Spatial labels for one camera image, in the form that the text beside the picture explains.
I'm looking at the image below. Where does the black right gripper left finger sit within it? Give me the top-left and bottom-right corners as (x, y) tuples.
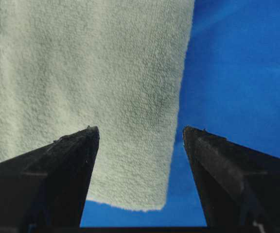
(0, 126), (100, 233)

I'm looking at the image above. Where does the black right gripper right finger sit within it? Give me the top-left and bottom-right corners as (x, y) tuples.
(183, 126), (280, 233)

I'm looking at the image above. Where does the pale green bath towel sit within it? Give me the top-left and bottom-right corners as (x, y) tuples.
(0, 0), (194, 212)

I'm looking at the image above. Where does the blue table cloth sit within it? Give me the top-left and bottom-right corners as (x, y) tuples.
(81, 0), (280, 227)

